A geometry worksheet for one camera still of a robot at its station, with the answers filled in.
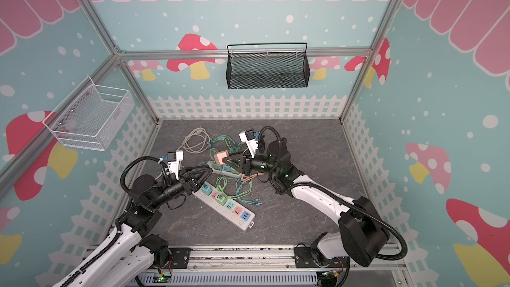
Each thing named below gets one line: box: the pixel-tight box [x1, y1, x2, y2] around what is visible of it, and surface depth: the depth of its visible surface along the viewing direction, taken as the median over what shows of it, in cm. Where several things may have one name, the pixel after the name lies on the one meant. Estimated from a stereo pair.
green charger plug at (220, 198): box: [215, 193, 227, 205], surface depth 84 cm
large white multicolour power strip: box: [191, 187, 256, 232], surface depth 85 cm
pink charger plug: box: [214, 151, 229, 166], surface depth 68 cm
